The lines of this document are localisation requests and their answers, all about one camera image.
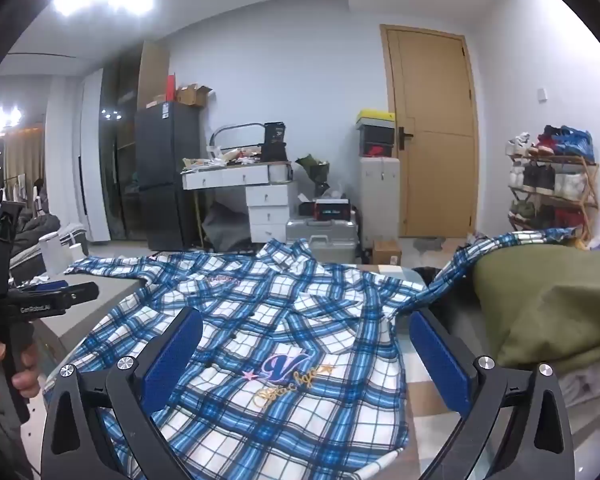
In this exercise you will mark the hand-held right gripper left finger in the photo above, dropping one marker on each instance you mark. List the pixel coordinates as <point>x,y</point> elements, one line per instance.
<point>175,360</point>

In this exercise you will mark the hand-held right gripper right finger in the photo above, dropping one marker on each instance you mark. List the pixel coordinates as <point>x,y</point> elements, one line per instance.
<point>440,365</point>

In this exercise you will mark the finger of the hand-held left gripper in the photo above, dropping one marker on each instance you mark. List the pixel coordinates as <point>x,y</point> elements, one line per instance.
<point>45,287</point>
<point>80,292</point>

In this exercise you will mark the blue plaid shirt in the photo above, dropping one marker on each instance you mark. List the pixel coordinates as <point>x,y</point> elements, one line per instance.
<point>280,320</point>

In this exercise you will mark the person's left hand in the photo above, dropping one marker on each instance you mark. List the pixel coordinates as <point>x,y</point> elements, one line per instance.
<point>25,382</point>

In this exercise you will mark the white appliance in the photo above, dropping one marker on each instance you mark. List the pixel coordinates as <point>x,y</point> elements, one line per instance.
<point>55,252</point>

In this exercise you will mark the small cardboard box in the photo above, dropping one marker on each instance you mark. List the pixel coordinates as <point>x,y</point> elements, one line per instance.
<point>386,252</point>

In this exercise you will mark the olive green pillow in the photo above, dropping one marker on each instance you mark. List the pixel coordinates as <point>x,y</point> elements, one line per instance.
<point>555,305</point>

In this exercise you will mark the grey bag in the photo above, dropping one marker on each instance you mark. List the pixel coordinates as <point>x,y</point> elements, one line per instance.
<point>225,230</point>

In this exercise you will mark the black refrigerator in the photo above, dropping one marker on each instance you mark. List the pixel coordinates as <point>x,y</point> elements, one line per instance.
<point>167,175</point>

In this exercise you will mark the dark wardrobe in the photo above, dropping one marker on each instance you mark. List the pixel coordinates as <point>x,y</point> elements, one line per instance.
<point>125,150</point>

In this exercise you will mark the white folded blanket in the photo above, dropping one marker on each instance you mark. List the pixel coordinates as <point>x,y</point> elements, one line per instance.
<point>595,385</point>

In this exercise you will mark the silver suitcase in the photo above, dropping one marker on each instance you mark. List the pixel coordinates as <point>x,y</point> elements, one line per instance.
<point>320,240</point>

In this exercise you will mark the white cabinet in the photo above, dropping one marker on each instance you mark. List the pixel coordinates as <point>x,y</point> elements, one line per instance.
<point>377,200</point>

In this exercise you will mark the white desk with drawers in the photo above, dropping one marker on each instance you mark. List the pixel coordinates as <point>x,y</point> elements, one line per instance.
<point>270,205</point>

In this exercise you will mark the black and red box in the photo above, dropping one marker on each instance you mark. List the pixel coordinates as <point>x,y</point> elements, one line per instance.
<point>327,210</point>

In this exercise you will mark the pile of desk clutter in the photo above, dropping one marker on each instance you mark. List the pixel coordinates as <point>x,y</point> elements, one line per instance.
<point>225,157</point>

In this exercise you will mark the shoe rack with shoes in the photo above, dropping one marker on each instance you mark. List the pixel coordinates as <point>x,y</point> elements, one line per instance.
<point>550,175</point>

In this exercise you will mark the wooden shoe rack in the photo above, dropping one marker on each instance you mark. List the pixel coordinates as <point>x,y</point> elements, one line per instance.
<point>587,195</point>

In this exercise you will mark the open cardboard box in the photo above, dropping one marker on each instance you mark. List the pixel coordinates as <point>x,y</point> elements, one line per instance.
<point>192,95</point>

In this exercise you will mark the dark green bouquet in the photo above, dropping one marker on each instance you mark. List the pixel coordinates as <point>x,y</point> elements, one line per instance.
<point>315,170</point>

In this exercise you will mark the black storage box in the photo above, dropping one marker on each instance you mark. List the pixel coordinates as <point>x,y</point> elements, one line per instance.
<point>375,140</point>

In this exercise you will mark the black paper bag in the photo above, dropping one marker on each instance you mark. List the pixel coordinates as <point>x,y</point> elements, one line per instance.
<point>275,142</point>

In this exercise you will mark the wooden door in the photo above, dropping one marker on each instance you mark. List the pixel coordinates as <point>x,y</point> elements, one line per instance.
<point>435,110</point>

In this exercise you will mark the yellow lid storage box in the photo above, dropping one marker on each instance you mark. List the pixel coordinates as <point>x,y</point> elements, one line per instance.
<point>375,116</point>

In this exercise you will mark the rounded metal frame mirror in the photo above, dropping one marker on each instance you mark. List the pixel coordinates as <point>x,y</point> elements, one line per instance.
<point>215,135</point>

